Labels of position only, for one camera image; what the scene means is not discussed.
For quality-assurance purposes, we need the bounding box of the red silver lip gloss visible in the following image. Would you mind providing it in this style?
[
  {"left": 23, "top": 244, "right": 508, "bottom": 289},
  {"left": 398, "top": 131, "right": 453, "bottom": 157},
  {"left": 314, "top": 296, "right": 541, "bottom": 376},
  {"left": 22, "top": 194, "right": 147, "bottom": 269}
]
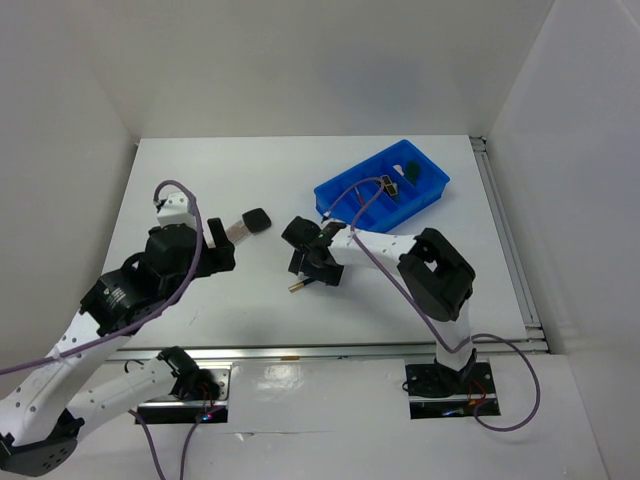
[{"left": 355, "top": 187, "right": 366, "bottom": 206}]

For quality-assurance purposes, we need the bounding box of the aluminium front rail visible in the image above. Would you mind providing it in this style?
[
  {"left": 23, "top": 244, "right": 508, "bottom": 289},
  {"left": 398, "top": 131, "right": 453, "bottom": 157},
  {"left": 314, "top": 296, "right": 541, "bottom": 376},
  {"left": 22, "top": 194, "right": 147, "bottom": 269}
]
[{"left": 107, "top": 338, "right": 550, "bottom": 363}]

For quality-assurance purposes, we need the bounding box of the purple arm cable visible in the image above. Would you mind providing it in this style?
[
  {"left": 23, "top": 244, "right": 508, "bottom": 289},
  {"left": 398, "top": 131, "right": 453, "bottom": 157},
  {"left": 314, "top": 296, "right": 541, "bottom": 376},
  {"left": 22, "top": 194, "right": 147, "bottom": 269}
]
[
  {"left": 319, "top": 177, "right": 541, "bottom": 432},
  {"left": 0, "top": 179, "right": 211, "bottom": 480}
]

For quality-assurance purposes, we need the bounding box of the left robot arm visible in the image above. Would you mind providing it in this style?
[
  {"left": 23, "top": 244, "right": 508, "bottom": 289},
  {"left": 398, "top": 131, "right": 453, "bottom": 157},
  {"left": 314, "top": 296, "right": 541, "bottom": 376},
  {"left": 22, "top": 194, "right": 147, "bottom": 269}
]
[{"left": 1, "top": 224, "right": 220, "bottom": 477}]

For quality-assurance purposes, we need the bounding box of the dark green labelled round puff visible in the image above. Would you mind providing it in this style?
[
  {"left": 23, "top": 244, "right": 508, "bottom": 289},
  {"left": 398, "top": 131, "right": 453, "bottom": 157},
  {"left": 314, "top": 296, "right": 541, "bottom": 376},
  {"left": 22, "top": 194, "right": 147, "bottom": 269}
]
[{"left": 404, "top": 161, "right": 421, "bottom": 182}]

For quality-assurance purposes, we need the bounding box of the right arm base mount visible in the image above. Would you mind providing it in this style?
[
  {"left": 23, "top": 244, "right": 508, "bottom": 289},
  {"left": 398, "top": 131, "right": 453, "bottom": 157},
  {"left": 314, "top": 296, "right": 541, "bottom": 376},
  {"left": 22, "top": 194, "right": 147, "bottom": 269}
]
[{"left": 402, "top": 361, "right": 501, "bottom": 420}]

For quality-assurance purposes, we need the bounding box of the black square compact case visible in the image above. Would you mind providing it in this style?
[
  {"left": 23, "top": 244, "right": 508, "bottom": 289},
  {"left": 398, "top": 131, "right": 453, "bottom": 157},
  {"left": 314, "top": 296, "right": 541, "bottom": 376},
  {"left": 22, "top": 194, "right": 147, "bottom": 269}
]
[{"left": 242, "top": 208, "right": 272, "bottom": 234}]

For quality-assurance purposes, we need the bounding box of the blue divided plastic bin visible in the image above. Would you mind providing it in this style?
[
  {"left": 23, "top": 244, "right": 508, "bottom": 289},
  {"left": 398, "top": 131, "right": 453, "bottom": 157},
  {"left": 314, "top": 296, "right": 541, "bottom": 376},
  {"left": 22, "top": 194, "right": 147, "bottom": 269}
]
[{"left": 314, "top": 140, "right": 450, "bottom": 233}]

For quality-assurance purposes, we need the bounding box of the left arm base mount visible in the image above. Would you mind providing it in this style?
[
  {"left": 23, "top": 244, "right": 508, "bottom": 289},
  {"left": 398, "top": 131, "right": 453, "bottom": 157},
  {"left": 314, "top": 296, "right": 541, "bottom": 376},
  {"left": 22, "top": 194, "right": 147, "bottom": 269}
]
[{"left": 136, "top": 363, "right": 231, "bottom": 425}]

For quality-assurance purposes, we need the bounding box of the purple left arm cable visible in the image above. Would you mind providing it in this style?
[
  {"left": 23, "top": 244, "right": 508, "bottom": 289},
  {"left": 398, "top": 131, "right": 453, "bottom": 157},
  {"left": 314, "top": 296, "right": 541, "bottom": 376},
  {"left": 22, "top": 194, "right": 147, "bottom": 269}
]
[{"left": 0, "top": 179, "right": 211, "bottom": 480}]

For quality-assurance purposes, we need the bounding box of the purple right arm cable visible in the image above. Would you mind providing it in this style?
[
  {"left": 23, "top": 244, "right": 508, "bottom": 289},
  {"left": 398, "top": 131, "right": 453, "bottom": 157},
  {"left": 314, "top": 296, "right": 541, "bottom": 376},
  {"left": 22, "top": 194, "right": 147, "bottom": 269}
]
[{"left": 319, "top": 177, "right": 541, "bottom": 432}]

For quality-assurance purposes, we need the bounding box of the gold capped dark pencil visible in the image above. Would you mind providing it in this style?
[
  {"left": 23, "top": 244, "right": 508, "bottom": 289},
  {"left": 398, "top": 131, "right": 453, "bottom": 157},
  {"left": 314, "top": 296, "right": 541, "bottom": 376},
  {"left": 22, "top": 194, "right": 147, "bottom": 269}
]
[{"left": 288, "top": 278, "right": 315, "bottom": 293}]

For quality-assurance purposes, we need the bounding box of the clear nude eyeshadow palette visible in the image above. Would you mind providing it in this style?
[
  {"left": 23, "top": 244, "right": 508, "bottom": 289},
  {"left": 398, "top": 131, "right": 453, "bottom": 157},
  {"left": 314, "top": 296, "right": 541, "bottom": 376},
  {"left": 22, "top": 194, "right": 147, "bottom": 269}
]
[{"left": 225, "top": 221, "right": 251, "bottom": 245}]

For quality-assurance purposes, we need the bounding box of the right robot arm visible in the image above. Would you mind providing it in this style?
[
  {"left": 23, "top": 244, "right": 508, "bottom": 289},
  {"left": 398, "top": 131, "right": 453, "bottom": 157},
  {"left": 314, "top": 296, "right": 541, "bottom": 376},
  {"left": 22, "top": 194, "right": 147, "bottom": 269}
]
[{"left": 282, "top": 216, "right": 477, "bottom": 397}]

